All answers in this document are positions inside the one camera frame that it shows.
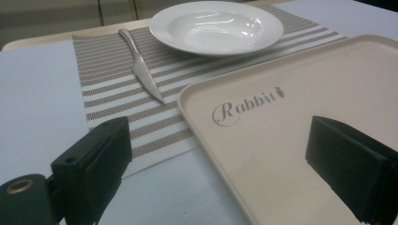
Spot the striped woven placemat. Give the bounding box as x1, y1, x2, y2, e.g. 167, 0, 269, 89
71, 4, 349, 179

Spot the beige plastic tray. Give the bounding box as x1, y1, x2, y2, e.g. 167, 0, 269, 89
177, 34, 398, 225

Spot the white deep plate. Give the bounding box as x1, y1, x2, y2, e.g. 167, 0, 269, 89
148, 0, 284, 56

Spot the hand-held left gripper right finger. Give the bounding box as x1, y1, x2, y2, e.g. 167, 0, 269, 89
305, 115, 398, 225

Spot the silver table knife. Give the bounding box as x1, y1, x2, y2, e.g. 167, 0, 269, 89
117, 28, 166, 105

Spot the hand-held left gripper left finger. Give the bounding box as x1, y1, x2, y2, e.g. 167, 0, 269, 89
51, 116, 133, 225

